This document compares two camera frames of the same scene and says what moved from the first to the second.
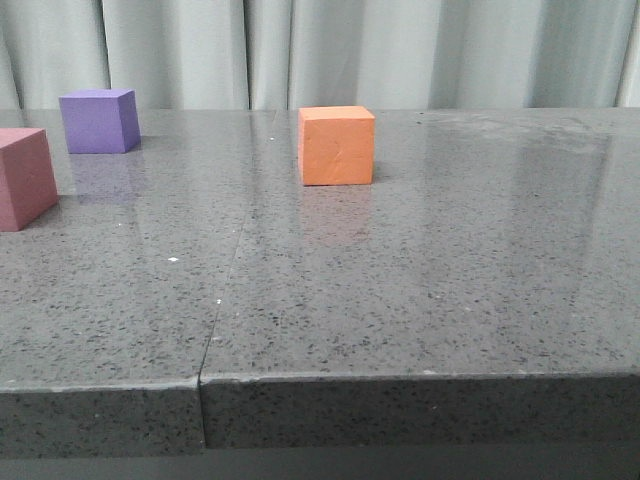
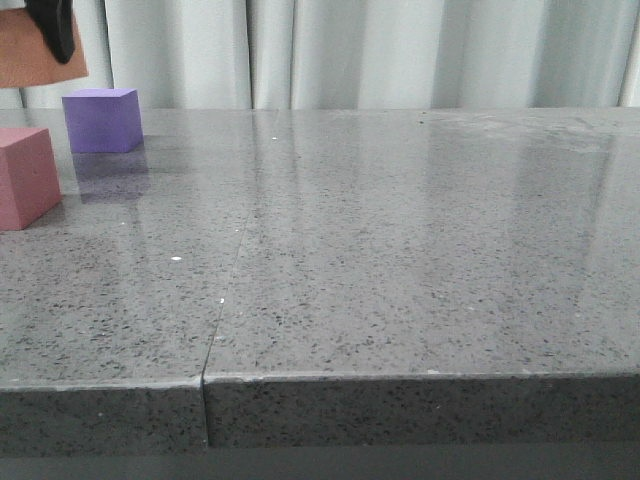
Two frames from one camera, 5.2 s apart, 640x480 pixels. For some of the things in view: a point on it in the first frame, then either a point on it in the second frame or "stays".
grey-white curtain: x=284 y=54 stays
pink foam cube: x=27 y=180 stays
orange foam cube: x=337 y=145 to x=40 y=44
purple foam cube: x=101 y=121 stays
